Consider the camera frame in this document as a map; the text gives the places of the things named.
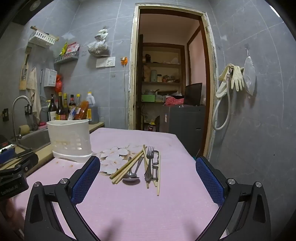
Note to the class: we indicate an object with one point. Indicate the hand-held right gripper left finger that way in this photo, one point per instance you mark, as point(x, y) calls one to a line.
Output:
point(86, 180)

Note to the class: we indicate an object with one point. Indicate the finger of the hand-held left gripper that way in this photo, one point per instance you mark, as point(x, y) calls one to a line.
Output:
point(6, 155)
point(25, 163)

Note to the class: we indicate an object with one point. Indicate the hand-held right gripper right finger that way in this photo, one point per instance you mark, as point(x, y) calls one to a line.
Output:
point(209, 180)

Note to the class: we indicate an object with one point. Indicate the steel spoon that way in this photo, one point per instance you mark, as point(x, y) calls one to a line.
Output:
point(131, 182)
point(130, 178)

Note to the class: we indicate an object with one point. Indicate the white plastic utensil holder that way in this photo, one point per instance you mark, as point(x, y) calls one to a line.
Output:
point(69, 139)

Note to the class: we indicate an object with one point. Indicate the metal peeler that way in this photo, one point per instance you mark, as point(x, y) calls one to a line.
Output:
point(156, 163)

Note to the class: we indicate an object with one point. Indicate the steel sink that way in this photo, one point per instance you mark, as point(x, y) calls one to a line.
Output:
point(34, 139)

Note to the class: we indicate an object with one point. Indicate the scrub sponge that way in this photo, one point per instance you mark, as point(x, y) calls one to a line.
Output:
point(24, 129)

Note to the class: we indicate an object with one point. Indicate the pink dish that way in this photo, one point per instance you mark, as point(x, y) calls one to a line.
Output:
point(42, 125)

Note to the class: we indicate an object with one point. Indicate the steel faucet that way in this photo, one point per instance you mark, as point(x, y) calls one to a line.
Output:
point(16, 104)

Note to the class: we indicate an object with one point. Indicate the dark wine bottle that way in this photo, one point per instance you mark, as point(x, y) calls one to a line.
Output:
point(52, 111)

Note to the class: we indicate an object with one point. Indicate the pink floral tablecloth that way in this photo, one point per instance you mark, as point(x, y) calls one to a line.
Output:
point(143, 208)

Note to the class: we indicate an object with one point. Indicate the grey cabinet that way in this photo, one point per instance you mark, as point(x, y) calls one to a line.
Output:
point(182, 122)

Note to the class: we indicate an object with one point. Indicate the tall dark sauce bottle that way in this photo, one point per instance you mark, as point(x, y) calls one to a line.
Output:
point(61, 109)

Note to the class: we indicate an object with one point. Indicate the orange snack packet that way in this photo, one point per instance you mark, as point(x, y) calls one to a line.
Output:
point(82, 111)

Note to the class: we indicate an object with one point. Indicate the hanging beige towel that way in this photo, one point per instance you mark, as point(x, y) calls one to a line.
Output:
point(33, 88)

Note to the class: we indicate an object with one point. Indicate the yellow cap sauce bottle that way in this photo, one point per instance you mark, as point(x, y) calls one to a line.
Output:
point(65, 100)

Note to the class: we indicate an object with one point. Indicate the plastic oil jug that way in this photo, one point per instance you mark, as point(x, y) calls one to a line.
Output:
point(92, 104)

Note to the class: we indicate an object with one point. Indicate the red label dark bottle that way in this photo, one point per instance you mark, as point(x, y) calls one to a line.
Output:
point(72, 102)

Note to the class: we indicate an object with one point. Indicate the small red item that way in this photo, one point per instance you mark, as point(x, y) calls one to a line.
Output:
point(151, 128)

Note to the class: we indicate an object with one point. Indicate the clear yellow cap bottle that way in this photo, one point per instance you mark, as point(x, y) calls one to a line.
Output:
point(78, 100)

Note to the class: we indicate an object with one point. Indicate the wooden cutting board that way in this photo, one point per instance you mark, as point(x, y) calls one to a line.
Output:
point(24, 71)

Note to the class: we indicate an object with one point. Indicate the red plastic bag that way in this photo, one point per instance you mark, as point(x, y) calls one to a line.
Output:
point(58, 84)

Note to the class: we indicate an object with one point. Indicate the red cloth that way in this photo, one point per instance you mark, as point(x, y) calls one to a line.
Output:
point(174, 100)

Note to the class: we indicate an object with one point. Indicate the black monitor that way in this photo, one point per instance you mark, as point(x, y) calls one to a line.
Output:
point(193, 93)

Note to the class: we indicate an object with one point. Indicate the green box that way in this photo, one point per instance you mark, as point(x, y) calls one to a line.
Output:
point(148, 98)

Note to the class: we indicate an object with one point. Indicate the cream rubber gloves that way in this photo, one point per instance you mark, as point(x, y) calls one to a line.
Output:
point(237, 77)

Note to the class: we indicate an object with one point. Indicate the hanging clear plastic bag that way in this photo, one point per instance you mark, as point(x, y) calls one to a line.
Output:
point(249, 74)

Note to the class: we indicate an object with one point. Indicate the green jar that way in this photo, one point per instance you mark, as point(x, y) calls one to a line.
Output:
point(153, 76)

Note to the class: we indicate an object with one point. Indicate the colourful seasoning packets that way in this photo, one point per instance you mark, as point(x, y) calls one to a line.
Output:
point(69, 48)

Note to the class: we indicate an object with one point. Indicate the wooden shelf unit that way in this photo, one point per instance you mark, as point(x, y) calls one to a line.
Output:
point(161, 64)

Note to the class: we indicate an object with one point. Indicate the hanging bag of dried goods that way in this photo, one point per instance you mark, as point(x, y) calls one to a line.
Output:
point(98, 47)

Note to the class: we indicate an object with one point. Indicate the black range hood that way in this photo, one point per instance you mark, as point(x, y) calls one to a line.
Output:
point(30, 11)

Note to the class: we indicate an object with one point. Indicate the black wall outlet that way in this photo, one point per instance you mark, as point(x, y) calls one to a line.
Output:
point(5, 114)

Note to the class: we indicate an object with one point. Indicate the white wall box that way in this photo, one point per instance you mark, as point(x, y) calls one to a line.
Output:
point(50, 77)

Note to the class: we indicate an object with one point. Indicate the worn door frame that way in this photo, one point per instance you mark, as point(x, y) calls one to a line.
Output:
point(133, 81)

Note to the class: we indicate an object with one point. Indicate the grey wall rack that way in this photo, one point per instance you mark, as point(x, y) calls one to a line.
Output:
point(67, 58)

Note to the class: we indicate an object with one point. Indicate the white wall socket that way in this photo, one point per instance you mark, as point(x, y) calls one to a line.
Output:
point(106, 62)

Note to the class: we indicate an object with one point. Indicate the white wall basket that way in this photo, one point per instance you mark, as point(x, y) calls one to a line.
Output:
point(41, 39)

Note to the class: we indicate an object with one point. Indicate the orange wall hook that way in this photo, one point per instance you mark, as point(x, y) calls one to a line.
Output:
point(124, 60)

